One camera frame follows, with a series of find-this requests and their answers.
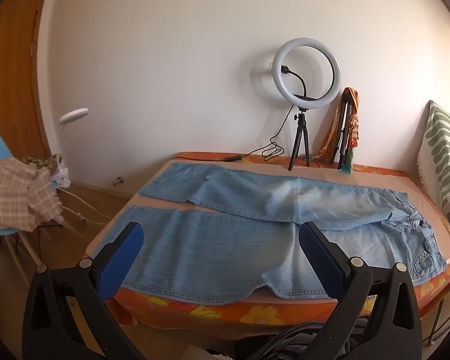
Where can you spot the light blue denim pants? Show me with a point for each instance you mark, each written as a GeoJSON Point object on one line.
{"type": "Point", "coordinates": [217, 240]}

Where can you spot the metal door stop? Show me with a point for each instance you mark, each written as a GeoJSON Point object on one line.
{"type": "Point", "coordinates": [118, 180]}

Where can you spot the folded tripod with orange cloth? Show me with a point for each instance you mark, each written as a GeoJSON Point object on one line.
{"type": "Point", "coordinates": [330, 135]}

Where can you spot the green white striped cushion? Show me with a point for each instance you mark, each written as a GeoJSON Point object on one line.
{"type": "Point", "coordinates": [444, 138]}

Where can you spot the wooden table leg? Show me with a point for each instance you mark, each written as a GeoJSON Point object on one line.
{"type": "Point", "coordinates": [437, 318]}

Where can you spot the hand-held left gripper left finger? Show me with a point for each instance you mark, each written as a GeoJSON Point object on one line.
{"type": "Point", "coordinates": [122, 258]}

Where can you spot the black folded stand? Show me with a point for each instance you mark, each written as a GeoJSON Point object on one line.
{"type": "Point", "coordinates": [344, 138]}

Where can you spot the wooden door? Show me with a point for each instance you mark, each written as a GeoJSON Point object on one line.
{"type": "Point", "coordinates": [11, 63]}

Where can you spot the black tripod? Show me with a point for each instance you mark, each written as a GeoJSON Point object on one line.
{"type": "Point", "coordinates": [302, 135]}

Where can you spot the orange floral tablecloth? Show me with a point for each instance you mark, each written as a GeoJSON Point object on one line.
{"type": "Point", "coordinates": [210, 313]}

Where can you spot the white clip lamp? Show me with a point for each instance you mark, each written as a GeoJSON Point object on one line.
{"type": "Point", "coordinates": [73, 114]}

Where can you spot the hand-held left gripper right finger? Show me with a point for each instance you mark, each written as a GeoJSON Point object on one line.
{"type": "Point", "coordinates": [322, 262]}

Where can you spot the leopard print cloth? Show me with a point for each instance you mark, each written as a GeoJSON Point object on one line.
{"type": "Point", "coordinates": [41, 163]}

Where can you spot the beige checked cloth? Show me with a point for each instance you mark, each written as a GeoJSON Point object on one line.
{"type": "Point", "coordinates": [11, 191]}

